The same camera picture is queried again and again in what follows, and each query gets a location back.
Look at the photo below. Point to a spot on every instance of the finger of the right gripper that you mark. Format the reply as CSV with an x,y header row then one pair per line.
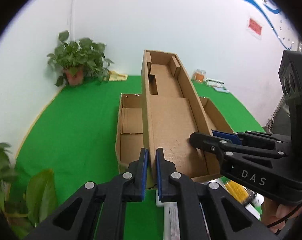
x,y
240,142
279,137

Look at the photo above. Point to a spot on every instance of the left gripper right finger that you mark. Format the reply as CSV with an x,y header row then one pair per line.
x,y
205,211

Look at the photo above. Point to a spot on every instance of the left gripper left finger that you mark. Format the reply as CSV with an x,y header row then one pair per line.
x,y
97,211

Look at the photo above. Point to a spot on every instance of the yellow label plastic jar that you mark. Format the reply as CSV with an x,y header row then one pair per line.
x,y
240,193

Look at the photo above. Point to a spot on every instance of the white folding phone stand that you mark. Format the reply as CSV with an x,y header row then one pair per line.
x,y
171,228

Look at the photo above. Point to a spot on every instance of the brown cardboard tray box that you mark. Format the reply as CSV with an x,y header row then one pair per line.
x,y
164,115

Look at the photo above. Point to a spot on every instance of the person's right hand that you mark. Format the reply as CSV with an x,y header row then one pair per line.
x,y
273,211

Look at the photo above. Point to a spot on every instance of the white flat box stack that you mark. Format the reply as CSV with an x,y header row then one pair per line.
x,y
216,85

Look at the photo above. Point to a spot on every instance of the large-leaf plant near left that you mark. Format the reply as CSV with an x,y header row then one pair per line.
x,y
20,215

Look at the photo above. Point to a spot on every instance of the orange labelled jar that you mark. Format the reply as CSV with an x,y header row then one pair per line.
x,y
199,75

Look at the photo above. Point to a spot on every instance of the green table mat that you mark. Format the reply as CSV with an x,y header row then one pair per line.
x,y
75,137

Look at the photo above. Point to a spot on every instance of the yellow cloth by plant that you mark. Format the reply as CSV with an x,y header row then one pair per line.
x,y
115,76

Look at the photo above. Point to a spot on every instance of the potted green plant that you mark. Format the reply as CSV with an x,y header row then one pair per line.
x,y
78,60

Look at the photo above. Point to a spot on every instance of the black camera module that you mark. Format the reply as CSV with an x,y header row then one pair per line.
x,y
290,75

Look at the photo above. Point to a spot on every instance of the red wall notice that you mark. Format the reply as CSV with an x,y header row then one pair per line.
x,y
254,28

